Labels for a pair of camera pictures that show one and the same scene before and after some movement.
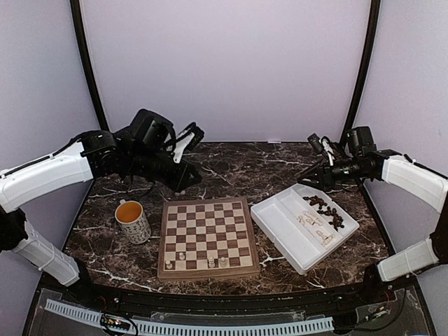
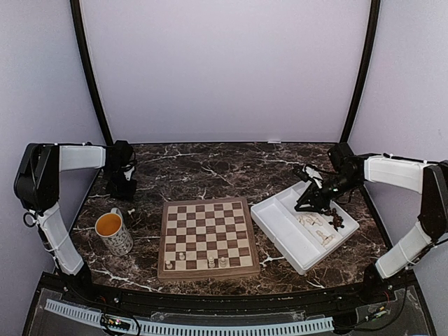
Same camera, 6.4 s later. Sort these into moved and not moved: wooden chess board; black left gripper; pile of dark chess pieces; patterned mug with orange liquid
Moved: patterned mug with orange liquid; black left gripper
Not moved: wooden chess board; pile of dark chess pieces
